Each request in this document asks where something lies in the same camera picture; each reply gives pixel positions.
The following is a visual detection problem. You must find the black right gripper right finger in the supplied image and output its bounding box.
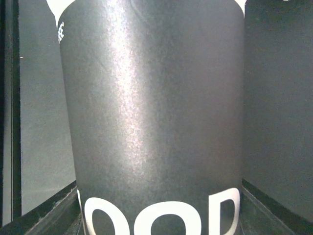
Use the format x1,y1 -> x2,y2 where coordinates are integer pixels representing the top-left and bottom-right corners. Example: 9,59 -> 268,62
240,179 -> 313,235

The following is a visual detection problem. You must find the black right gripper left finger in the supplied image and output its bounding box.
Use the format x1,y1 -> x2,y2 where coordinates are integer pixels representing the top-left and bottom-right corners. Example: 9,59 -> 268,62
0,181 -> 80,235

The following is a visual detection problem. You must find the black aluminium front rail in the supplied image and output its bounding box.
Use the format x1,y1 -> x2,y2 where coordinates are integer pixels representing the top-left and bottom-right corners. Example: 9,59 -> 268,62
0,0 -> 22,226

